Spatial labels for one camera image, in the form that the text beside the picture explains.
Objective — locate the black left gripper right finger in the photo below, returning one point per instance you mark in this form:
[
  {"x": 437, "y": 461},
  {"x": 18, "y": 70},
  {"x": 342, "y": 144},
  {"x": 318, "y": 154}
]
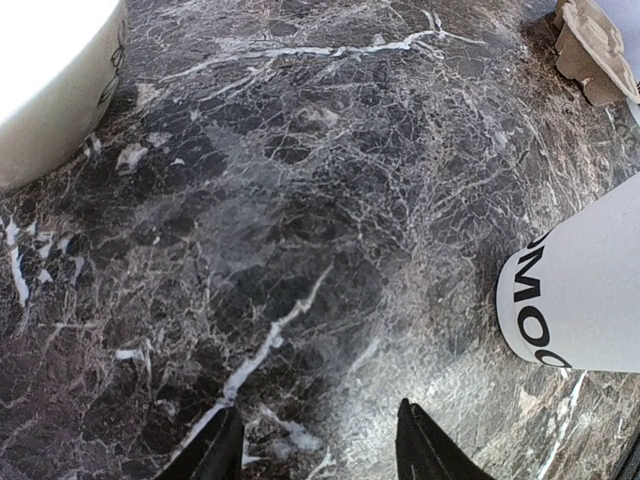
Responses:
[{"x": 424, "y": 451}]

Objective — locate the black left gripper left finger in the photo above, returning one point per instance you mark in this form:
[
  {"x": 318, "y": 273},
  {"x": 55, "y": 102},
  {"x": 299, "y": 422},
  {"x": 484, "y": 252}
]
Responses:
[{"x": 216, "y": 452}]

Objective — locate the brown cardboard cup carrier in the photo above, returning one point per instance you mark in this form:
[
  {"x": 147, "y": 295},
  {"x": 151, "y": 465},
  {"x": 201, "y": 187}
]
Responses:
[{"x": 590, "y": 51}]

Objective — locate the white paper cup stack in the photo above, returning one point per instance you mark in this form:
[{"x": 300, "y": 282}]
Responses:
[{"x": 60, "y": 65}]

